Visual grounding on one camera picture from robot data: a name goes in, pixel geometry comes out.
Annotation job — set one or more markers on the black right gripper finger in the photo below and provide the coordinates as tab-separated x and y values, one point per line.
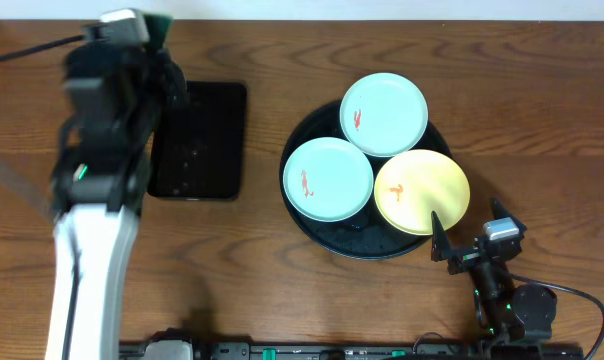
500	212
441	247

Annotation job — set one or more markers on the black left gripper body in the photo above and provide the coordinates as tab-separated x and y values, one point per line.
162	70

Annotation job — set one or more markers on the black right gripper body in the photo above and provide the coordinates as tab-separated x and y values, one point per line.
464	258

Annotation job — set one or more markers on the green yellow sponge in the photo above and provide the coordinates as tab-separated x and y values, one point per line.
158	26

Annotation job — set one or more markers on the mint plate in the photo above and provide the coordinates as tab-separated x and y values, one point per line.
383	114
328	179

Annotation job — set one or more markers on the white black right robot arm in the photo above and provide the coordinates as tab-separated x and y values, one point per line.
512	314

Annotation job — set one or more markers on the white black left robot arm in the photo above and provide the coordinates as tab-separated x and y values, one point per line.
119	94

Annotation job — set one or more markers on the black round tray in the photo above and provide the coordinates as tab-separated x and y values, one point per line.
367	235

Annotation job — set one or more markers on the black rectangular tray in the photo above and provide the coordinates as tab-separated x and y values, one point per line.
197	150

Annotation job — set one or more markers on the yellow plate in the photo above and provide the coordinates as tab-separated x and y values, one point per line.
415	184

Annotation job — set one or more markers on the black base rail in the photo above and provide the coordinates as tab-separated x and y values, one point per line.
177	344

